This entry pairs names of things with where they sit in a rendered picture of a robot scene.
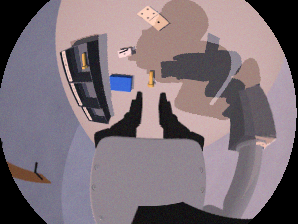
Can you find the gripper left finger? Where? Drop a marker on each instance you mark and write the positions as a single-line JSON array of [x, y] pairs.
[[124, 127]]

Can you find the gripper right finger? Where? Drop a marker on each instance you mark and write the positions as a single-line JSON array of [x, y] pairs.
[[172, 128]]

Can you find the yellow bolt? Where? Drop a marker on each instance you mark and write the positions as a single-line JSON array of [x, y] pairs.
[[84, 61], [150, 84]]

